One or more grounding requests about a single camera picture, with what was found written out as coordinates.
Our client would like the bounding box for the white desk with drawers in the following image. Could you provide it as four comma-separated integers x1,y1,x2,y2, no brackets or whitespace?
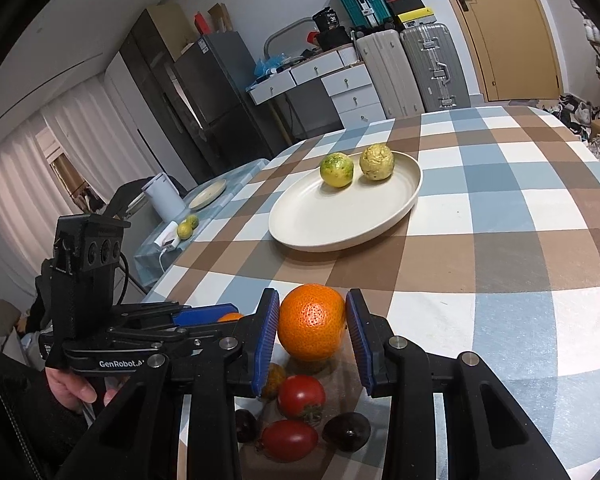
246,45,387,136

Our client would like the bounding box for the beige suitcase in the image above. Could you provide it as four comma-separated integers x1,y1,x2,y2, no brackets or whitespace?
355,29,427,119

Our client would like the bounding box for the black chair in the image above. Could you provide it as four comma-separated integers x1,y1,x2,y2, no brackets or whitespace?
100,179,147,222

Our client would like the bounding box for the large dark plum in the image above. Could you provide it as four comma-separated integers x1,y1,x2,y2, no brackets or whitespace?
322,411,371,452

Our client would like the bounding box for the wooden door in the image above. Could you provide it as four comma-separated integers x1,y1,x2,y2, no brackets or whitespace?
429,0,564,104

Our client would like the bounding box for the small beige plate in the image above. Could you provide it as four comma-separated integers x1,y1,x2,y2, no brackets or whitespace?
187,180,228,211

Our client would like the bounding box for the pile of shoes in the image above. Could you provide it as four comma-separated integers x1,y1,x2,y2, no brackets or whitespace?
541,94,600,183

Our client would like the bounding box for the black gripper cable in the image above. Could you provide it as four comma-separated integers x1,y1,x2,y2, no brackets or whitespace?
114,252,132,307

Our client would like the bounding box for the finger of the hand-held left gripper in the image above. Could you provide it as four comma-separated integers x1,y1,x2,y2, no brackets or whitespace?
110,316,253,357
110,301,239,331

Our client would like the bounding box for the wrinkled yellow fruit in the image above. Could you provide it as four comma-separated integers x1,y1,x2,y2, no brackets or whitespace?
359,143,395,182

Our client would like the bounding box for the round red tomato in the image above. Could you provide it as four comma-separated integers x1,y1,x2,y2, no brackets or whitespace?
277,374,327,423

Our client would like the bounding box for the person's left hand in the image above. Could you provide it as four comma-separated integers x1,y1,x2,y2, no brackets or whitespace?
46,369,132,415

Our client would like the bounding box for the blue plastic bag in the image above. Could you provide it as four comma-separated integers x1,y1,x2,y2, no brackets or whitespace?
253,52,287,79

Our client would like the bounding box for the green yellow round fruit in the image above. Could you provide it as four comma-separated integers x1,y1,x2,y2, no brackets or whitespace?
320,152,354,189

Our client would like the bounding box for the flat cardboard piece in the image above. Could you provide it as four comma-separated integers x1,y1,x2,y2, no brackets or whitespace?
207,3,232,34

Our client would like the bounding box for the small dark plum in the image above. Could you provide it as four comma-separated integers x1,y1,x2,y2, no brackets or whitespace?
235,409,259,444

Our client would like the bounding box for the cream oval plate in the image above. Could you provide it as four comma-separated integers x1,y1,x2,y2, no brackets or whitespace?
268,151,424,253

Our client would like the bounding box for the grey metal tube frame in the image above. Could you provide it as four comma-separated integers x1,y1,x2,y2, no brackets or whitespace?
263,17,322,59

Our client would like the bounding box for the light blue tablecloth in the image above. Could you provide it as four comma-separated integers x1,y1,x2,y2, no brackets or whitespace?
134,157,271,292

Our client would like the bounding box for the white curtain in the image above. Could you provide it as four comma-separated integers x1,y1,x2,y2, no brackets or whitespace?
0,72,148,286

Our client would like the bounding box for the person's left forearm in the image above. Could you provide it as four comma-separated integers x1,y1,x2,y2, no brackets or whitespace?
0,340,88,480

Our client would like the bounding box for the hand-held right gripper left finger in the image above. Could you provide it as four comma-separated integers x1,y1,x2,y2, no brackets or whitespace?
82,288,281,480

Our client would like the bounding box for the small brown fruit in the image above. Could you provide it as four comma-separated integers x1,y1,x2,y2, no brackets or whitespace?
262,362,288,401

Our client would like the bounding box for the large cardboard box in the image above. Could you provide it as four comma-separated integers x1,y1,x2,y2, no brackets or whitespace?
146,4,197,62

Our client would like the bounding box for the white kettle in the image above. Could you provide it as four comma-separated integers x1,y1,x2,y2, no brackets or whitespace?
141,172,186,224

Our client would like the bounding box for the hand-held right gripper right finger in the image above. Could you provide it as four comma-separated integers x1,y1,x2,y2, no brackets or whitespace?
345,289,571,480

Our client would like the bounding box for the large orange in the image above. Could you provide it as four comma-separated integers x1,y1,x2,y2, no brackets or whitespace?
277,283,347,362

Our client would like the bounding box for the white charger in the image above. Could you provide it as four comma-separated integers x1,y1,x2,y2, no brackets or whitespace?
155,222,182,251

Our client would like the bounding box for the dark tall cabinet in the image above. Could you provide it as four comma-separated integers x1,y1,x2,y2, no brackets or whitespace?
119,10,216,173

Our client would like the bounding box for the silver suitcase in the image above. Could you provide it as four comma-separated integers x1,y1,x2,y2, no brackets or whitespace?
400,22,472,113

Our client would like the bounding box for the black yellow shoe box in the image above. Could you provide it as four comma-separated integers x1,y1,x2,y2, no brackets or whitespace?
389,0,437,25

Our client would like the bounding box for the black bag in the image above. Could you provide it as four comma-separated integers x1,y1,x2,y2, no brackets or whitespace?
312,7,352,52

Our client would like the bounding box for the grey fridge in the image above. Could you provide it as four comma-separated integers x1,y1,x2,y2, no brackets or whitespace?
174,31,277,162

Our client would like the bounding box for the oval red tomato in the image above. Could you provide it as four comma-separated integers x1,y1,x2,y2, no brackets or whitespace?
256,420,320,459

